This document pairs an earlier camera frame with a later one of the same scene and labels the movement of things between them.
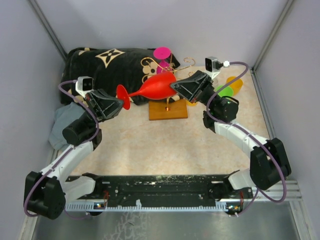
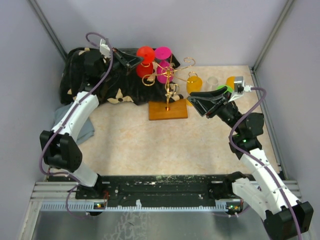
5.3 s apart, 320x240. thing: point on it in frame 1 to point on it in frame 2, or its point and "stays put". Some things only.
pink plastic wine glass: (162, 53) stays put
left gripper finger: (111, 102) to (130, 58)
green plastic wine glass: (227, 91) stays put
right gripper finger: (195, 80) to (209, 93)
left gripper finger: (106, 108) to (130, 64)
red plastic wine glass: (157, 86) to (145, 69)
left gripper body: (90, 99) to (119, 60)
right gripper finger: (189, 92) to (206, 105)
